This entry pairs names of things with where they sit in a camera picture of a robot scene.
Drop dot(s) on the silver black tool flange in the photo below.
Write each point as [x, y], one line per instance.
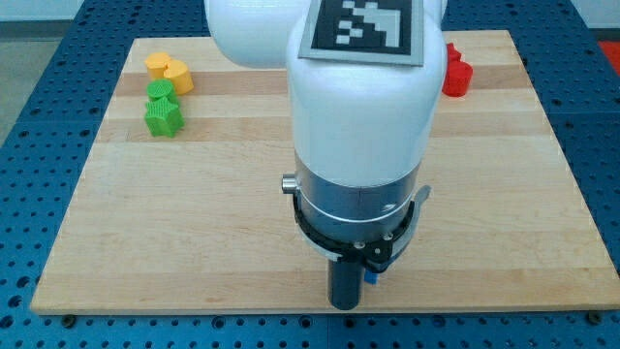
[368, 224]

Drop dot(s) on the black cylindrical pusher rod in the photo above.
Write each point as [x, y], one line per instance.
[344, 283]

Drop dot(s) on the blue triangle block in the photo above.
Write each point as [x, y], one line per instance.
[370, 277]

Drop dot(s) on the red block behind arm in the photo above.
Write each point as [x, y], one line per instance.
[454, 55]

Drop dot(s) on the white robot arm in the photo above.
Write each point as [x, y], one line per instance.
[364, 80]

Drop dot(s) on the red cylinder block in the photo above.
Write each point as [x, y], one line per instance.
[457, 79]

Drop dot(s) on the wooden board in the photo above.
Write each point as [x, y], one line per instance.
[198, 224]

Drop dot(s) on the black white fiducial marker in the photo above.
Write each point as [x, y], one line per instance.
[388, 32]

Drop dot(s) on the green star block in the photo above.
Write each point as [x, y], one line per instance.
[163, 118]

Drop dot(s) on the yellow cylinder block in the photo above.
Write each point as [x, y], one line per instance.
[178, 73]

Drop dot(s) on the green cylinder block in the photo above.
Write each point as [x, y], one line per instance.
[161, 88]

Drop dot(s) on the yellow hexagon block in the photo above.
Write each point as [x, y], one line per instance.
[156, 64]

